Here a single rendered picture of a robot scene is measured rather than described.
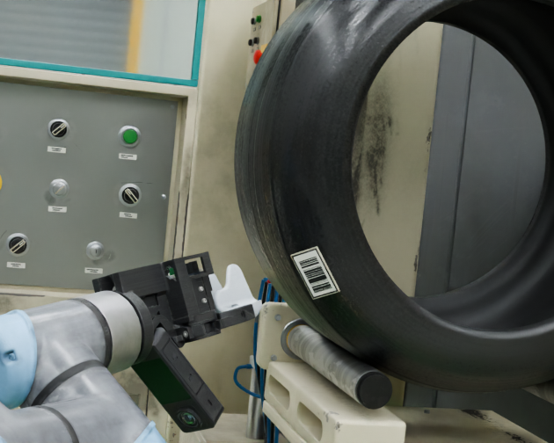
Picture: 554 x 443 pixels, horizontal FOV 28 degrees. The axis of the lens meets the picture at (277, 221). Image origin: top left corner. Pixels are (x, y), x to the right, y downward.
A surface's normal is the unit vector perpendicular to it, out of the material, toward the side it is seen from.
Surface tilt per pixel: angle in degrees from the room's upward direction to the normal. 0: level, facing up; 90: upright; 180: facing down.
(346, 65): 86
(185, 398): 125
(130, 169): 90
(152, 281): 70
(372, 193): 90
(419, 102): 90
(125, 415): 39
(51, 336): 43
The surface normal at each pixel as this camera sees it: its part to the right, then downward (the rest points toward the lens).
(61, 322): 0.55, -0.70
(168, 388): -0.36, 0.58
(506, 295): 0.14, -0.07
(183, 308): -0.58, 0.12
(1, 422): 0.40, -0.87
